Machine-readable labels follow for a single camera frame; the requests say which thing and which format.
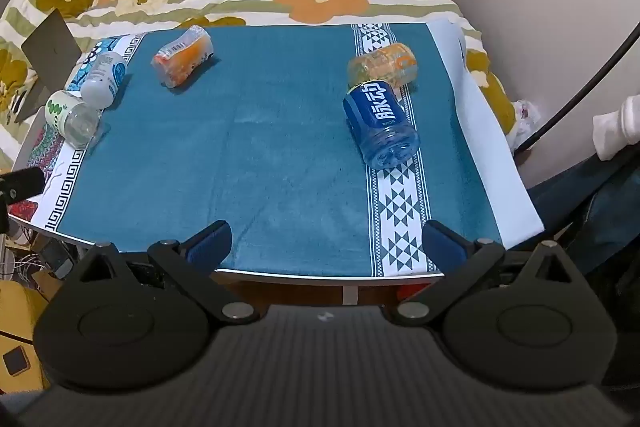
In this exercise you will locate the white blue label plastic cup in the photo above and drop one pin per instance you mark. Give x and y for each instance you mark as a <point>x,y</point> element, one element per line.
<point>102,79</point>

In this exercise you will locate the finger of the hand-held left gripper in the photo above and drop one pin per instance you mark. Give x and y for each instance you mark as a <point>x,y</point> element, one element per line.
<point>22,184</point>

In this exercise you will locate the white sheet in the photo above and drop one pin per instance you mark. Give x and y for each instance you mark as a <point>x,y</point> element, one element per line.
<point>495,167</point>

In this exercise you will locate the person's jeans leg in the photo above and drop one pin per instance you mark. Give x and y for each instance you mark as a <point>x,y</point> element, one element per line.
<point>610,217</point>

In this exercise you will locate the yellow cardboard box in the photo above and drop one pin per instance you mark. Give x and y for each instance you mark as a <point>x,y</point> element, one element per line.
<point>17,307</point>

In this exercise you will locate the teal towel with patterned stripe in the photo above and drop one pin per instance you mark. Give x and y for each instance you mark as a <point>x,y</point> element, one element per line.
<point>250,157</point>

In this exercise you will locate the clear orange plastic cup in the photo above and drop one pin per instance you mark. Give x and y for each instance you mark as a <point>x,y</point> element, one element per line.
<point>387,62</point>

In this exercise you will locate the printed cloth with key border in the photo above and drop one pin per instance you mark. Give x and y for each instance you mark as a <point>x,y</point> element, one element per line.
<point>60,192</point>

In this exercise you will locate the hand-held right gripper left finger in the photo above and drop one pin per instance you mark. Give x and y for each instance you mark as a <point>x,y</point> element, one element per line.
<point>210,243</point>

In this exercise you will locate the orange label plastic cup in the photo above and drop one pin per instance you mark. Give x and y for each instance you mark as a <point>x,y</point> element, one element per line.
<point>182,54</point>

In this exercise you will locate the grey flat board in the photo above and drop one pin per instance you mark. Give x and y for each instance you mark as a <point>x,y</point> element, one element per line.
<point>47,52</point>

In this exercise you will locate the green label clear plastic cup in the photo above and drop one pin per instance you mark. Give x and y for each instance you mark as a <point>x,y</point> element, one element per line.
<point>67,114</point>

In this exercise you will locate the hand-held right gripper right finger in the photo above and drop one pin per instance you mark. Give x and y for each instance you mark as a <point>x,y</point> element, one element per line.
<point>442,241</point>

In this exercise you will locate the white plastic bag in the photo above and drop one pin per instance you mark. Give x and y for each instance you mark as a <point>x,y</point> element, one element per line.
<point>525,117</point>

